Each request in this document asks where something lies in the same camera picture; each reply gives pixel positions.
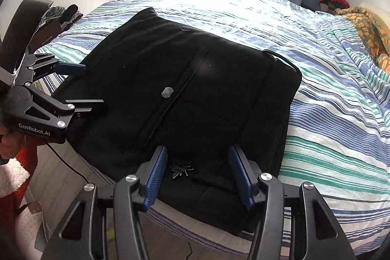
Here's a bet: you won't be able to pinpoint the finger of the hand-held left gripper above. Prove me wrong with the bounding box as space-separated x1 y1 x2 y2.
19 53 88 81
27 90 106 128

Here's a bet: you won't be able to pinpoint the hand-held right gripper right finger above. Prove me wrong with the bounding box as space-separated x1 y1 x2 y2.
227 144 358 260

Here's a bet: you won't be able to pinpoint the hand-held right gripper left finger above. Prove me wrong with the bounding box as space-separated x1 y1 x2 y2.
41 145 169 260

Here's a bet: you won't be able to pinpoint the black pants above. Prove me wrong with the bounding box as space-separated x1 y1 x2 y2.
52 7 303 233

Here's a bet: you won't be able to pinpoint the person's left hand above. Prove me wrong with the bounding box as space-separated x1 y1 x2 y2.
0 126 24 165

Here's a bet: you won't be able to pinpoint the pile of dark clothes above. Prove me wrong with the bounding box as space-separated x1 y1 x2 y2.
39 3 84 46

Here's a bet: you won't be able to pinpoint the striped bed sheet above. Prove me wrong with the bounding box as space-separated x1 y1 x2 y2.
37 0 390 257

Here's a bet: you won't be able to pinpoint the beige bag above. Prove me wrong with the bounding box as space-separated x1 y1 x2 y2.
15 200 55 252

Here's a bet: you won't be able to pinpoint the orange patterned blanket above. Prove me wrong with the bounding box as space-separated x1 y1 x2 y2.
335 6 390 74

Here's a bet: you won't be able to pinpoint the red cloth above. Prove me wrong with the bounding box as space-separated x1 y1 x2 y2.
318 0 350 13

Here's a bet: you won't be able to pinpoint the black cable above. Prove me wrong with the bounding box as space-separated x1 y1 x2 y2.
46 143 92 185

